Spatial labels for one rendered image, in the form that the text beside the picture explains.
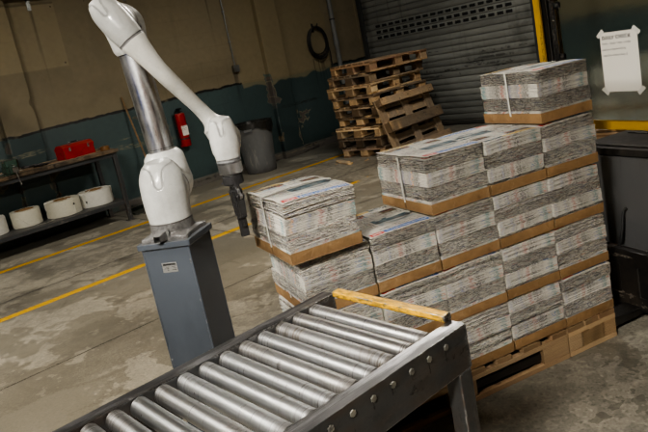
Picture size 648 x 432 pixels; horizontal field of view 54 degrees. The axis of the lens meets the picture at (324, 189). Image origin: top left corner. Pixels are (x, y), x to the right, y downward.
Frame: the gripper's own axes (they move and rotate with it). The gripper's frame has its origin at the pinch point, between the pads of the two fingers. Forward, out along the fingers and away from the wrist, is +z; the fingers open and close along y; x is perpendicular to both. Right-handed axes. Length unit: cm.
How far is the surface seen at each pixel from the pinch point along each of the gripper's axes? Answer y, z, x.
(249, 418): -99, 17, 33
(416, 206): -8, 10, -69
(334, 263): -18.7, 18.3, -25.1
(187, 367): -65, 16, 39
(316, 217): -22.6, -1.4, -20.6
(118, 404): -71, 16, 58
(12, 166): 534, -3, 98
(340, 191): -22.8, -8.1, -31.4
